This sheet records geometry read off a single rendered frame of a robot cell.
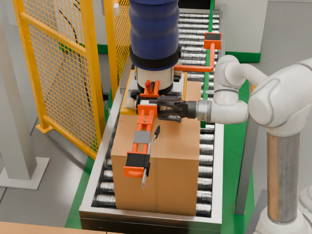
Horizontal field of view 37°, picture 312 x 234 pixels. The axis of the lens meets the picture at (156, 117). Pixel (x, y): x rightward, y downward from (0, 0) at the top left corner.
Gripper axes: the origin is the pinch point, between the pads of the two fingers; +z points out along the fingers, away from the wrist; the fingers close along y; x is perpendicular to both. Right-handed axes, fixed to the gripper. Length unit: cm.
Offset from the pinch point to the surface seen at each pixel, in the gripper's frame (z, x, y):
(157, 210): -4, -4, 62
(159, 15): -3.1, 16.4, -34.2
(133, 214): 7, -10, 59
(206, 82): -25, 99, 56
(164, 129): -5.4, 15.1, 25.1
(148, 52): 1.3, 15.5, -17.1
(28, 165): 93, 61, 107
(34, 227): 56, -18, 66
